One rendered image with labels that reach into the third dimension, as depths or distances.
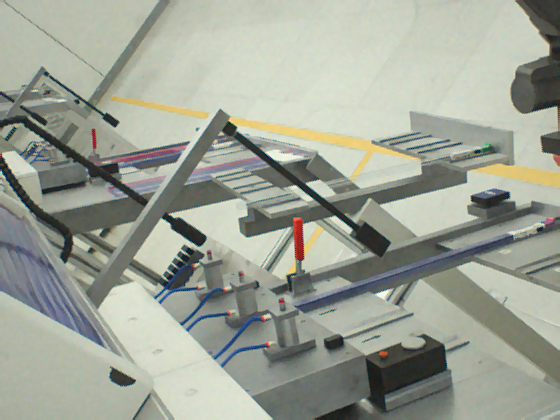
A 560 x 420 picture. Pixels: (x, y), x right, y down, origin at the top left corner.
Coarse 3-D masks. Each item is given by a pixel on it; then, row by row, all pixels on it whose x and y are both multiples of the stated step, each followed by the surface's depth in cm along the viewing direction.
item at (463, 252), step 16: (496, 240) 115; (512, 240) 117; (448, 256) 112; (464, 256) 113; (400, 272) 109; (416, 272) 110; (352, 288) 106; (368, 288) 107; (304, 304) 103; (320, 304) 104
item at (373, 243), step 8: (360, 224) 85; (368, 224) 85; (352, 232) 85; (360, 232) 85; (368, 232) 85; (376, 232) 86; (360, 240) 85; (368, 240) 85; (376, 240) 86; (384, 240) 86; (368, 248) 86; (376, 248) 86; (384, 248) 86
